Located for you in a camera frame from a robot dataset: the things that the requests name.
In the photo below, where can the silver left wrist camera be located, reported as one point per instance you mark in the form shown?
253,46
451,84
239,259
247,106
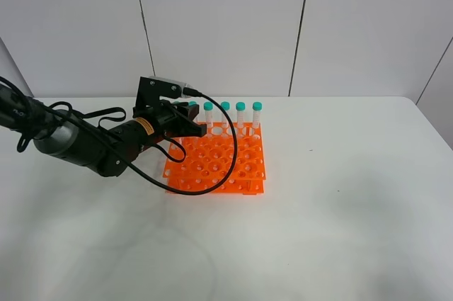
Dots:
151,89

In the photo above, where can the orange test tube rack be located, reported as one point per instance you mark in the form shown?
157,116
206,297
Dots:
209,158

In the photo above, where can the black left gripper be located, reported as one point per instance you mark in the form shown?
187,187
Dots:
170,120

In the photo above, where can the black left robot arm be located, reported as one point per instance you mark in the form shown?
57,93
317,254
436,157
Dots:
99,141

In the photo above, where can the second-row tube left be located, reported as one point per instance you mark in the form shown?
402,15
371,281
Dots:
178,140

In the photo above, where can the back-row tube far right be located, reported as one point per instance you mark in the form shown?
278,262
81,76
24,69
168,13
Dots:
257,108

